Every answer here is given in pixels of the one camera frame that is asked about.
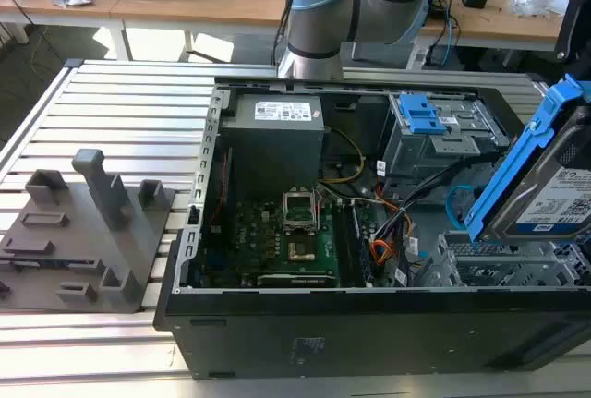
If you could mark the grey parts rack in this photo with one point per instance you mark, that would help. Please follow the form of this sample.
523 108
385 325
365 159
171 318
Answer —
92 241

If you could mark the clear plastic bag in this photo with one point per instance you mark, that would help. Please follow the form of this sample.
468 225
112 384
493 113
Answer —
538 1

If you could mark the black RAM slot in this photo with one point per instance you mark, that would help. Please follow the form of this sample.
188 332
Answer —
344 245

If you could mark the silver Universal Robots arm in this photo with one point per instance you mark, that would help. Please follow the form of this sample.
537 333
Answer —
318 28

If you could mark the wooden desk with clutter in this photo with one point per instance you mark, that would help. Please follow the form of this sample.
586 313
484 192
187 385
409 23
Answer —
503 24

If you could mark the blue empty disk carrier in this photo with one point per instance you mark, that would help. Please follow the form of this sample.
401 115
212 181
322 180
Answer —
422 116

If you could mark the black graphics card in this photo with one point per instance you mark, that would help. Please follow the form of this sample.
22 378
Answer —
295 280

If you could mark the silver perforated disk bay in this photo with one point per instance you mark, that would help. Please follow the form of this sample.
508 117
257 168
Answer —
508 268

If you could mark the grey metal drive cage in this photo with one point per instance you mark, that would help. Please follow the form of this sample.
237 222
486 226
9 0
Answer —
443 153

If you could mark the hard disk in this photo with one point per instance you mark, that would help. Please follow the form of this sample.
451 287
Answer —
545 195

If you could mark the CPU socket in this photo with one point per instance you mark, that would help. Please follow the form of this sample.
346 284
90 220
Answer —
302 251

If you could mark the green motherboard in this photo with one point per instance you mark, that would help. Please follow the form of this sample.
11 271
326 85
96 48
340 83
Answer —
258 232

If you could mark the grey power supply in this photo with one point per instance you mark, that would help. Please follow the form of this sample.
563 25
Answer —
272 153

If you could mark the black PC case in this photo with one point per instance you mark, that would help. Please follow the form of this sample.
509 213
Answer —
369 338

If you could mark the RAM stick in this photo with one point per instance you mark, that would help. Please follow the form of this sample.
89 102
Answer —
362 245

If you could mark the wooden desk with white legs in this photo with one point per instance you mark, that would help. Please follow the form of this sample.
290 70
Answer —
184 5

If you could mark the grey box behind arm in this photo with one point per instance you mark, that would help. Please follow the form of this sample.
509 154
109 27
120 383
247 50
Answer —
383 54

